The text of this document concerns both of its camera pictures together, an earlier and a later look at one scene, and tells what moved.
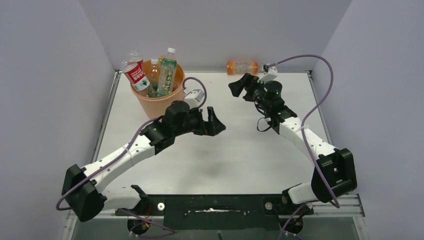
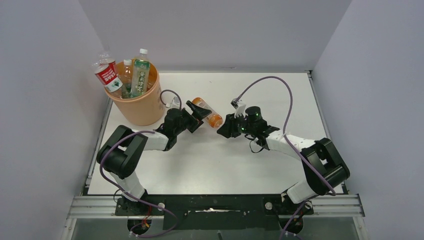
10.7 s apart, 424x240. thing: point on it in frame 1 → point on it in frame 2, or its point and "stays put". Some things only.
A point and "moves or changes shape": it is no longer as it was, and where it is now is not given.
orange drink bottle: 241,68 moves or changes shape
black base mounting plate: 217,211 stays put
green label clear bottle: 167,73 → 141,74
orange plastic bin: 155,107 → 143,111
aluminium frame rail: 350,206 stays put
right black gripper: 249,82 → 228,130
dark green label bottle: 154,74 → 127,87
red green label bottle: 133,68 → 105,76
